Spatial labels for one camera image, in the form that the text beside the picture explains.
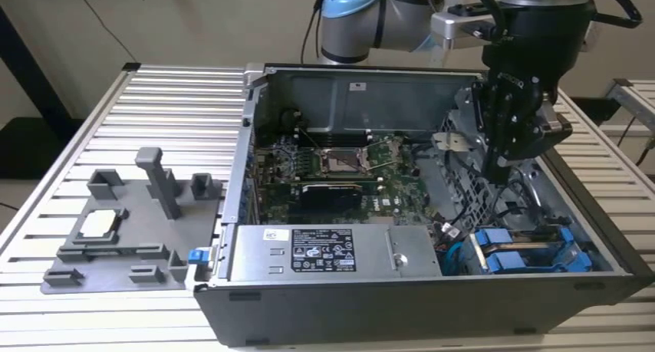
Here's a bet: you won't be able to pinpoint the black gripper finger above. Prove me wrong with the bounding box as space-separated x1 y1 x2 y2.
482 83 519 185
511 94 557 163

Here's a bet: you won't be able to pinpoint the black disk wire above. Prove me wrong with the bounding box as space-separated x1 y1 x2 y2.
499 167 562 225

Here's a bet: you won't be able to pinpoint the grey disk bay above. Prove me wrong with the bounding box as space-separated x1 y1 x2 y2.
473 210 615 275

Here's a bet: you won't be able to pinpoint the silver drive cage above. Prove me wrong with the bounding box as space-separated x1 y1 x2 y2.
431 81 553 230

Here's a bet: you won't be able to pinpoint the metal slat side table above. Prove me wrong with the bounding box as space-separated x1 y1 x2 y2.
598 77 655 139

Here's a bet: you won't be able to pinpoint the green motherboard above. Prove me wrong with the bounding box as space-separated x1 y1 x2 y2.
253 133 442 227

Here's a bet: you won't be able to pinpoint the metal socket cover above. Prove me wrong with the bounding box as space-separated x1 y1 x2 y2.
363 134 407 166

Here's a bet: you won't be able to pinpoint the CPU socket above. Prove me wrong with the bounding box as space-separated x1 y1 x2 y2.
317 147 371 175

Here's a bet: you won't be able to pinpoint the black RAM sticks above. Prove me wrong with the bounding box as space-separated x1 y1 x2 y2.
298 130 373 146

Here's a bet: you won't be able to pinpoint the black graphics card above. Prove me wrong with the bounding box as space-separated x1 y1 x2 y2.
294 181 379 215

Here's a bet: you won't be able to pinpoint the black open PC case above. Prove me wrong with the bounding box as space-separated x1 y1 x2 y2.
191 62 655 347

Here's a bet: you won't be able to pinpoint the silver power supply unit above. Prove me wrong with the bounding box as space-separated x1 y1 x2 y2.
227 224 443 282

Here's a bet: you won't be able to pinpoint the blue case latch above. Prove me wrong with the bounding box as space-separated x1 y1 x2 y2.
187 247 213 267

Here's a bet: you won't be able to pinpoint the grey parts rack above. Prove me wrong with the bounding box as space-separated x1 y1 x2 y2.
39 146 227 294

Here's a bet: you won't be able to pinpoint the silver CPU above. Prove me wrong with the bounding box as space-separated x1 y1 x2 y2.
75 210 126 239

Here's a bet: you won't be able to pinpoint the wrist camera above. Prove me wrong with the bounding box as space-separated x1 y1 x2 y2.
541 101 575 150

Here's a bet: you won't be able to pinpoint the silver camera mount bracket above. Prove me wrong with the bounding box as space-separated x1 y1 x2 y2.
429 5 501 47

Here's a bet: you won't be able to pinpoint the blue wire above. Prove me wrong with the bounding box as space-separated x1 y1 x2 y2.
442 243 465 275

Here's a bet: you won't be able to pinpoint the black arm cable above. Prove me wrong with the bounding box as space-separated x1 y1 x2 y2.
299 0 333 62

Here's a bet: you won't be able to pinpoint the thin black wall cable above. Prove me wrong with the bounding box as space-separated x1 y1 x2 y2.
66 0 141 67

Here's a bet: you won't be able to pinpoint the black furniture frame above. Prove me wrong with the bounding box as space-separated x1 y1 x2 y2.
0 5 87 181

